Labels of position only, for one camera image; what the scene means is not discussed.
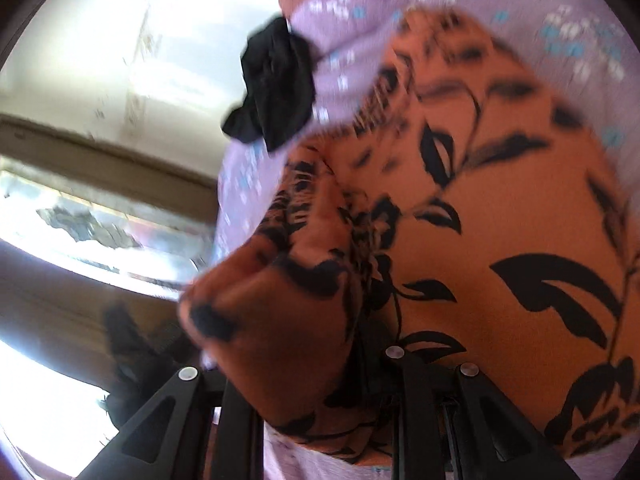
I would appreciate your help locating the orange black floral garment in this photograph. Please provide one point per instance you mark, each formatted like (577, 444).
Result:
(467, 214)

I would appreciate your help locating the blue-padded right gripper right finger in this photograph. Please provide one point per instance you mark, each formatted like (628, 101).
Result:
(456, 424)

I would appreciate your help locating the window with metal grille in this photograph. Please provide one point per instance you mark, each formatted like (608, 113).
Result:
(154, 258)

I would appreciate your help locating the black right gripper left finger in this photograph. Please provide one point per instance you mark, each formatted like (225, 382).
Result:
(197, 426)

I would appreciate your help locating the purple floral bed sheet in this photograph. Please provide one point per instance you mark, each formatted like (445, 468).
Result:
(577, 48)

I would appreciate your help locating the black folded garment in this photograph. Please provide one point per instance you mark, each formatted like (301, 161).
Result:
(278, 73)

